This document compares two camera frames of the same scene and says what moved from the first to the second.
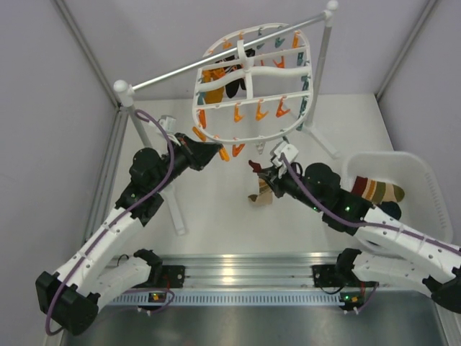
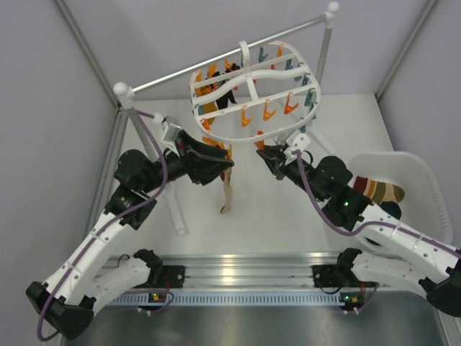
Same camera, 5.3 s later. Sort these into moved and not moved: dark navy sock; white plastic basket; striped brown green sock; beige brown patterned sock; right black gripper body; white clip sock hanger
Moved: white clip sock hanger; beige brown patterned sock; right black gripper body
Not moved: dark navy sock; striped brown green sock; white plastic basket
